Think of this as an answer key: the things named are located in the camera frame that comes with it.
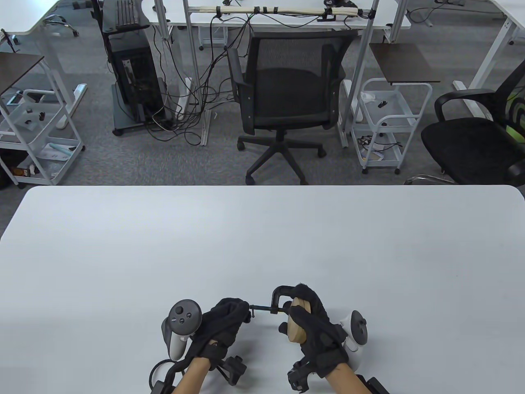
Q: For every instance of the person's right hand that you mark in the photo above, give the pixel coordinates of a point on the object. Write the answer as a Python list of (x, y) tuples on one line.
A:
[(324, 340)]

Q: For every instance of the person's left hand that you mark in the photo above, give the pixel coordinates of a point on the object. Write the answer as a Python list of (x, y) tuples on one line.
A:
[(221, 324)]

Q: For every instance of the round wooden disc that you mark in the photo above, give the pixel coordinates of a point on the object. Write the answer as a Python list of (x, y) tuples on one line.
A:
[(294, 330), (307, 305)]

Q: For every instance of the black metal clamp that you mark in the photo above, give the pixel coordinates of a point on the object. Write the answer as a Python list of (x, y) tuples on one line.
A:
[(275, 297)]

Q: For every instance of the person's left forearm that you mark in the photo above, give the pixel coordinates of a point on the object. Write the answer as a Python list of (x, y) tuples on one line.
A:
[(190, 377)]

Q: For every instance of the person's right forearm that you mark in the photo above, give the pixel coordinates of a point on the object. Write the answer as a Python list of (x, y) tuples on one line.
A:
[(346, 381)]

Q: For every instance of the grey and white controller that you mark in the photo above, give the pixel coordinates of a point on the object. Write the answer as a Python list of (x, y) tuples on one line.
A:
[(185, 314), (359, 328)]

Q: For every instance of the black wrist sensor box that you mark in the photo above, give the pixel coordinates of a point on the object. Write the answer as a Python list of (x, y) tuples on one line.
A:
[(373, 385), (162, 388)]

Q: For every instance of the chrome chair base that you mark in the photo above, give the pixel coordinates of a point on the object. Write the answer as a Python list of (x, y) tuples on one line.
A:
[(430, 177), (73, 29)]

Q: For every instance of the black computer tower on stand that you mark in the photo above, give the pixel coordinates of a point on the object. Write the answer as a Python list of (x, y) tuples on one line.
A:
[(123, 121)]

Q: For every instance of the white power strip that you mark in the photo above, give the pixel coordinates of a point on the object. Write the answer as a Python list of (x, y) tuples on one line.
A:
[(183, 100)]

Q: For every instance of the white paper sheet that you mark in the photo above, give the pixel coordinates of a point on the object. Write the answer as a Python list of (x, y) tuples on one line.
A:
[(57, 151)]

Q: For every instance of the black office chair green back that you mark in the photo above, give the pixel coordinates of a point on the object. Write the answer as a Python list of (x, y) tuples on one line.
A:
[(467, 147)]

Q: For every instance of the black mesh office chair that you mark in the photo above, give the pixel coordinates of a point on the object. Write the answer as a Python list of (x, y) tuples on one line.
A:
[(287, 90)]

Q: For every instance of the black bag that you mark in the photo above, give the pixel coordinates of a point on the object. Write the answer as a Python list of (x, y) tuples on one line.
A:
[(5, 172)]

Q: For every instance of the dark wood side table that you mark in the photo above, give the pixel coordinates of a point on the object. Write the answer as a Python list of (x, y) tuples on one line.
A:
[(404, 63), (16, 69)]

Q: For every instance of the white desk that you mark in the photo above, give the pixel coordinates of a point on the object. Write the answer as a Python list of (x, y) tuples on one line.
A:
[(287, 21), (24, 16), (490, 61)]

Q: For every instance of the black keyboard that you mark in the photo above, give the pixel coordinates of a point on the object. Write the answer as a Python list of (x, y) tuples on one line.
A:
[(125, 12)]

